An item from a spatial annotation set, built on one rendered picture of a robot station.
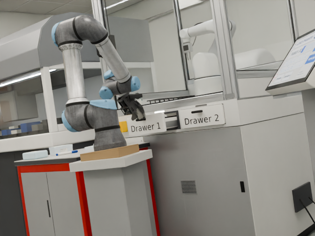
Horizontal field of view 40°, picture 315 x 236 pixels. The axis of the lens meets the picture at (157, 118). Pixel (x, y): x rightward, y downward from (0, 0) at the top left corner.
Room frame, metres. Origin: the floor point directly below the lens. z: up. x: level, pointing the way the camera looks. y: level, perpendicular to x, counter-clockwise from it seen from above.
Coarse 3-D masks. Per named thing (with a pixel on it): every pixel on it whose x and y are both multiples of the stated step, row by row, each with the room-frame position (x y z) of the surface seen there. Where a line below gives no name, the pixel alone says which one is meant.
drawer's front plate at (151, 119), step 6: (150, 114) 2.53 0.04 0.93; (156, 114) 2.51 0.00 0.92; (162, 114) 2.48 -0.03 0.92; (144, 120) 2.57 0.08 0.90; (150, 120) 2.54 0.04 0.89; (156, 120) 2.51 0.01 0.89; (162, 120) 2.48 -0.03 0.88; (132, 126) 2.64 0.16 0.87; (138, 126) 2.61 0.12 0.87; (156, 126) 2.51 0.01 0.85; (162, 126) 2.48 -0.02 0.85; (132, 132) 2.64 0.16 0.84; (138, 132) 2.61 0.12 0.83; (144, 132) 2.58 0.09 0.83; (150, 132) 2.55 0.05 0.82; (156, 132) 2.52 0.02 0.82
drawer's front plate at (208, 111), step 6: (192, 108) 2.49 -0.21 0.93; (198, 108) 2.46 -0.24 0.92; (204, 108) 2.44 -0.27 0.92; (210, 108) 2.41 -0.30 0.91; (216, 108) 2.39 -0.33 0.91; (222, 108) 2.37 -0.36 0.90; (180, 114) 2.55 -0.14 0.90; (186, 114) 2.52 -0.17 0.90; (192, 114) 2.50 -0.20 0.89; (198, 114) 2.47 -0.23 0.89; (204, 114) 2.44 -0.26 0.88; (210, 114) 2.41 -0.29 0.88; (222, 114) 2.36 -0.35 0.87; (186, 120) 2.53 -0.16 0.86; (192, 120) 2.50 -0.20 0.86; (210, 120) 2.42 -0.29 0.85; (222, 120) 2.37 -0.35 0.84; (186, 126) 2.53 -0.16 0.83; (192, 126) 2.50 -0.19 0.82; (198, 126) 2.48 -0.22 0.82
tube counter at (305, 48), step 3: (312, 42) 1.84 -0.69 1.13; (306, 45) 1.90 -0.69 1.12; (309, 45) 1.85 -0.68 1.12; (312, 45) 1.81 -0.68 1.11; (300, 48) 1.96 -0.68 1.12; (303, 48) 1.92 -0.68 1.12; (306, 48) 1.87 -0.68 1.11; (309, 48) 1.83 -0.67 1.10; (312, 48) 1.79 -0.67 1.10; (300, 51) 1.94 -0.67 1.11; (303, 51) 1.89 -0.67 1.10; (297, 54) 1.96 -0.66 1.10
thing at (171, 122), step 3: (171, 117) 2.56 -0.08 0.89; (174, 117) 2.58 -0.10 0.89; (165, 120) 2.52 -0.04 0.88; (168, 120) 2.54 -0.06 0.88; (171, 120) 2.56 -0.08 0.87; (174, 120) 2.58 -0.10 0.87; (165, 123) 2.51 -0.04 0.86; (168, 123) 2.53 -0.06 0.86; (171, 123) 2.55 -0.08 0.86; (174, 123) 2.57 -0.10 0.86; (177, 123) 2.59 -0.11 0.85; (168, 126) 2.53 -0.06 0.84; (171, 126) 2.55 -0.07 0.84; (174, 126) 2.57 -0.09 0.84; (177, 126) 2.60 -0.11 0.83
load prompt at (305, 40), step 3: (309, 36) 1.94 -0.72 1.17; (312, 36) 1.90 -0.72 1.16; (300, 39) 2.06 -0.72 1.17; (303, 39) 2.01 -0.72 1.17; (306, 39) 1.96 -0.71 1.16; (309, 39) 1.91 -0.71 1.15; (312, 39) 1.87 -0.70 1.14; (300, 42) 2.03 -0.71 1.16; (303, 42) 1.98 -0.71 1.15; (306, 42) 1.93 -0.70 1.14; (297, 45) 2.05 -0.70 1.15; (300, 45) 1.99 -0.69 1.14; (294, 48) 2.07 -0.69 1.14
